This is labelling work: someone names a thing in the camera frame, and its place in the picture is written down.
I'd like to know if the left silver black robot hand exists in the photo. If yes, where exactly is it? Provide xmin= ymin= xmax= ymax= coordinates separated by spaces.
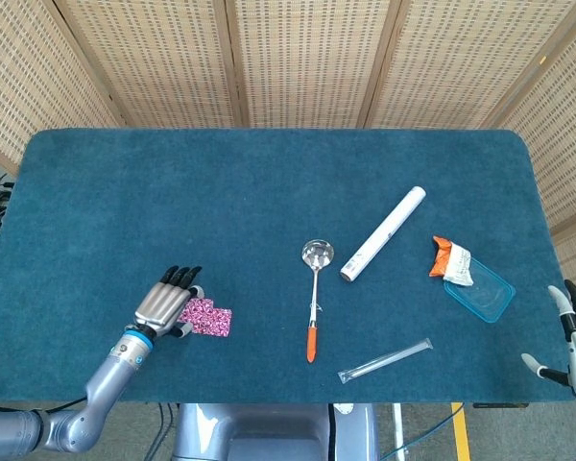
xmin=132 ymin=264 xmax=206 ymax=340

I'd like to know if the pink patterned card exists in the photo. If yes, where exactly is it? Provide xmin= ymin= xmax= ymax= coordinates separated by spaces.
xmin=204 ymin=306 xmax=233 ymax=337
xmin=179 ymin=296 xmax=217 ymax=332

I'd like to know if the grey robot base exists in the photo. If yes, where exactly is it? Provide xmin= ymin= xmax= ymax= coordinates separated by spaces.
xmin=172 ymin=402 xmax=380 ymax=461

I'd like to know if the blue carpet table cover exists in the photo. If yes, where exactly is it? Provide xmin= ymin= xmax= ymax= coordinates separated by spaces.
xmin=0 ymin=128 xmax=575 ymax=404

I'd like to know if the yellow floor tape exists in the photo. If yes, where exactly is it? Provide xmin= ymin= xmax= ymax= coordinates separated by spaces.
xmin=450 ymin=402 xmax=472 ymax=461

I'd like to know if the orange and white snack bag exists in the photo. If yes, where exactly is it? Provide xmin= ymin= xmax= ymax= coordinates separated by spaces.
xmin=428 ymin=235 xmax=475 ymax=287

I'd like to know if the clear plastic wrapped tube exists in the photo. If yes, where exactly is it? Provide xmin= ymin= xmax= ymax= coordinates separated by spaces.
xmin=337 ymin=337 xmax=434 ymax=384

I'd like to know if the white paper roll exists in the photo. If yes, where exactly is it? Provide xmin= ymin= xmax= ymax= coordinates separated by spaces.
xmin=339 ymin=186 xmax=427 ymax=282

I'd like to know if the woven rattan folding screen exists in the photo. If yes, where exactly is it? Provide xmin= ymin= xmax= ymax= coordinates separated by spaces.
xmin=0 ymin=0 xmax=576 ymax=294

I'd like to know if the grey floor cable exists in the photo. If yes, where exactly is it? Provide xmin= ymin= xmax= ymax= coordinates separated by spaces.
xmin=146 ymin=402 xmax=180 ymax=461

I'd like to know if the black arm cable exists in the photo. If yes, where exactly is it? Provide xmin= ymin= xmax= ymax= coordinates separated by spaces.
xmin=0 ymin=396 xmax=90 ymax=415

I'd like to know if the steel ladle with orange handle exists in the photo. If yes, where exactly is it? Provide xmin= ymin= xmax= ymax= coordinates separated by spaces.
xmin=300 ymin=238 xmax=336 ymax=364

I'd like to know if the blue floor cable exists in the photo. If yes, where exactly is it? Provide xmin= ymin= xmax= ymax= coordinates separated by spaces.
xmin=378 ymin=403 xmax=467 ymax=461

